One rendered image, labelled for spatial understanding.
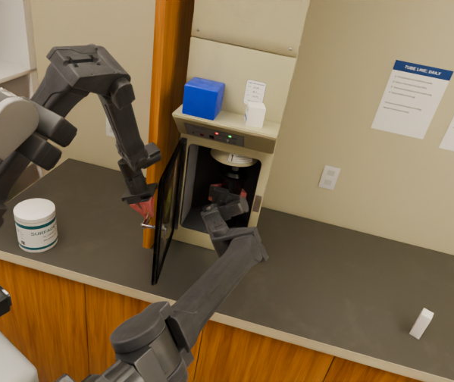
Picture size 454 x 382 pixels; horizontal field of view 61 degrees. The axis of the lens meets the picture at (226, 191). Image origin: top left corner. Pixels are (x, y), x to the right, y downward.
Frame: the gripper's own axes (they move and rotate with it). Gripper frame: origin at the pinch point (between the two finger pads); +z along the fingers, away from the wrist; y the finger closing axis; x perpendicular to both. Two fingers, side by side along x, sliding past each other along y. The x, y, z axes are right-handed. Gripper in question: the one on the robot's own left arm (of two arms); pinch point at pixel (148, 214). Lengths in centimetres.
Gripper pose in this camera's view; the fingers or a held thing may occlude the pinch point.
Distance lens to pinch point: 124.7
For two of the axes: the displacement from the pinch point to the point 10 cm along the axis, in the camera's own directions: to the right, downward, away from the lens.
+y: -9.7, 1.7, 2.0
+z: 2.4, 8.6, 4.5
